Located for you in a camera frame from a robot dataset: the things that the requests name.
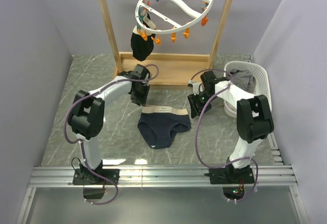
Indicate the orange clip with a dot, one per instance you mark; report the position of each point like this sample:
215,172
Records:
156,39
204,21
173,37
143,35
186,33

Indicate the aluminium mounting rail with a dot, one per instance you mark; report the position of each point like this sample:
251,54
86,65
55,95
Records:
161,176

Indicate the navy blue underwear beige waistband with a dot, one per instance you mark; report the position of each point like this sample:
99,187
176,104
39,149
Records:
159,125

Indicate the white round clip hanger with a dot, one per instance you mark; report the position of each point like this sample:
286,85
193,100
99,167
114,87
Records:
171,16

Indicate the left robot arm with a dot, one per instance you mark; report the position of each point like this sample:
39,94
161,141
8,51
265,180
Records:
86,119

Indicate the wooden hanger stand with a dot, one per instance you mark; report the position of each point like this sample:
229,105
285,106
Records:
175,69

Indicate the white perforated laundry basket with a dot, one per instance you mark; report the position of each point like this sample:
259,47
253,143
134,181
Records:
262,86

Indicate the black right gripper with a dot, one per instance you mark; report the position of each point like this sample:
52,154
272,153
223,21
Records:
193,99

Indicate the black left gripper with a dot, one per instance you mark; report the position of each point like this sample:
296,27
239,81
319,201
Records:
142,99

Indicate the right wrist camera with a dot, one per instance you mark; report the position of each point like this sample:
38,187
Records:
197,87

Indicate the black hanging underwear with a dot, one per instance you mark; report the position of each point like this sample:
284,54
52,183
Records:
141,48

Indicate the grey striped garment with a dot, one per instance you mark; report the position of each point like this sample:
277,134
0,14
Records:
243,79

